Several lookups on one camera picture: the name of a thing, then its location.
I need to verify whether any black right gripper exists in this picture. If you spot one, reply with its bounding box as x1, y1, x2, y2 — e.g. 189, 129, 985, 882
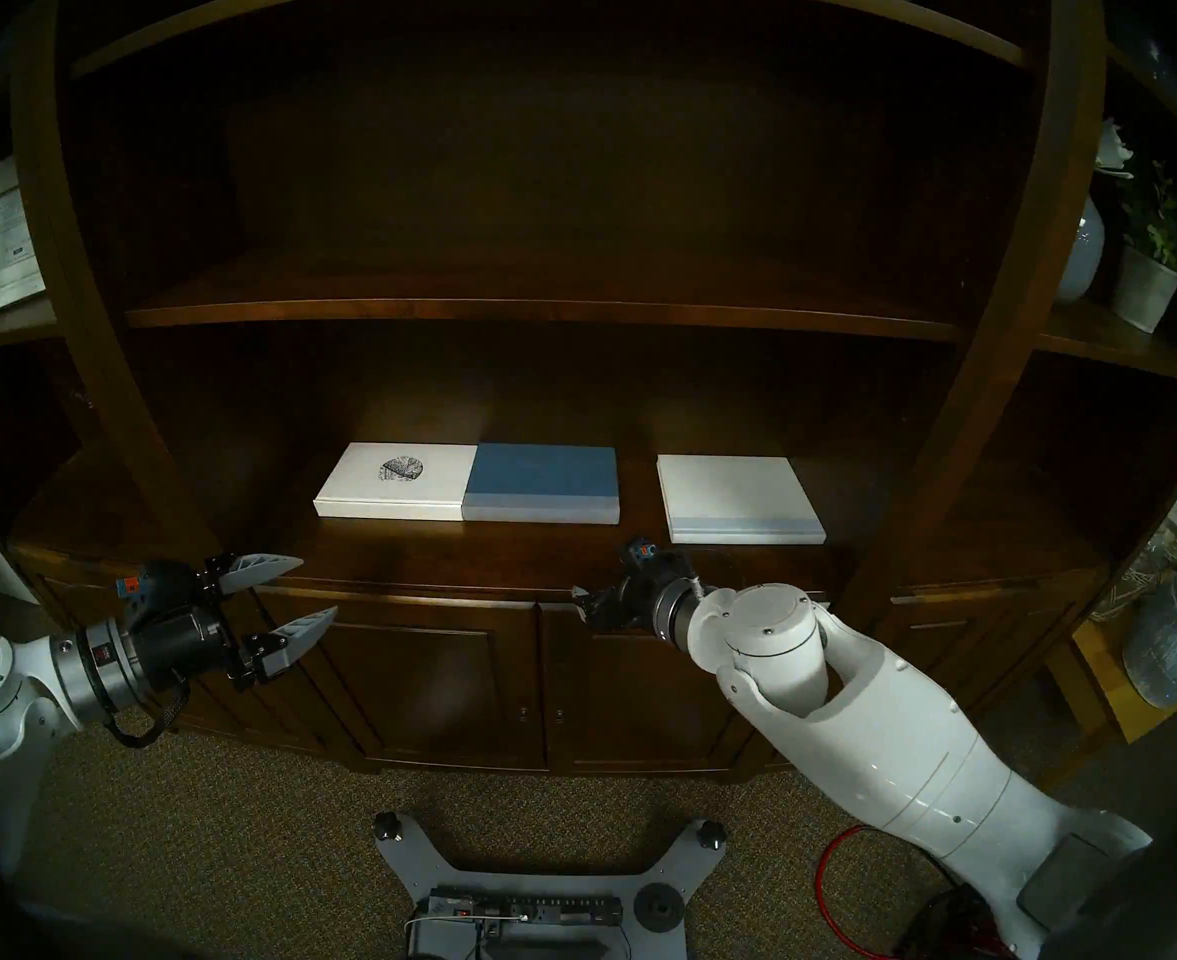
572, 573, 665, 631

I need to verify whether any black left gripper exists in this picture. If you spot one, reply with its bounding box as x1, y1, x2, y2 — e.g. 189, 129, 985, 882
133, 551, 340, 689

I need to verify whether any blue hardcover book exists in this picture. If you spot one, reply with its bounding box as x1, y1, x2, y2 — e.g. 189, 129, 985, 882
461, 443, 621, 526

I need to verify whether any white book with round print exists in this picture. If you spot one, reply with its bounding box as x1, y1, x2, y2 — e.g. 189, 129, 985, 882
312, 442, 480, 522

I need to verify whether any white book with blue stripe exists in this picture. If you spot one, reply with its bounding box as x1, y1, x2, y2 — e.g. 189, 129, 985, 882
656, 455, 828, 546

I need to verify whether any black round base disc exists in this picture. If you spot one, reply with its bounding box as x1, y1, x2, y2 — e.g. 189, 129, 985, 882
638, 883, 685, 934

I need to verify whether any grey electronics box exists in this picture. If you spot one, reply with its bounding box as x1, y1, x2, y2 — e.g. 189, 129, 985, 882
413, 888, 640, 960

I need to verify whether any dark wooden bookshelf cabinet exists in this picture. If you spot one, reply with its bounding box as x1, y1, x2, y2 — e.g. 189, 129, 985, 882
0, 0, 1177, 779

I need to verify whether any clear glass jar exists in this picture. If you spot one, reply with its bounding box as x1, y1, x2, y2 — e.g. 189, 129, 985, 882
1088, 503, 1177, 619

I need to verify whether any white round vase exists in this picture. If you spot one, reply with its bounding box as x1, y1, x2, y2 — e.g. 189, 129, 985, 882
1056, 196, 1108, 304

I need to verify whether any green plant in white pot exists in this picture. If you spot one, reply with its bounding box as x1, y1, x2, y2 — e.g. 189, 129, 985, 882
1108, 163, 1177, 334

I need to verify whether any white orchid flower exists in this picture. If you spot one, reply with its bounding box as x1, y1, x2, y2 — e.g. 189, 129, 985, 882
1096, 118, 1135, 179

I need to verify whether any right wrist camera orange tag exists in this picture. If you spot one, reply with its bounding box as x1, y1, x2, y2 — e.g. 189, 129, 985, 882
623, 536, 695, 579

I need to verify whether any wrist camera orange tag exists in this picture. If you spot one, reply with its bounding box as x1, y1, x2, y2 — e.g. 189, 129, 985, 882
623, 536, 695, 579
113, 560, 205, 604

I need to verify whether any left wrist camera orange tag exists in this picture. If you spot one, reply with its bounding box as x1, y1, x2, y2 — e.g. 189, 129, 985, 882
113, 560, 205, 604

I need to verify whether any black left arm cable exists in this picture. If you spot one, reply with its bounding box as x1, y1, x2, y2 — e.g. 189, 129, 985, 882
103, 683, 195, 749

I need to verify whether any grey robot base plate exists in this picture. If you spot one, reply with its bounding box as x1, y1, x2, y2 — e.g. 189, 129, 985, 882
371, 811, 728, 960

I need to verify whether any red cable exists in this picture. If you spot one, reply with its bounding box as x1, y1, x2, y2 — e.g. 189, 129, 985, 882
813, 826, 960, 960

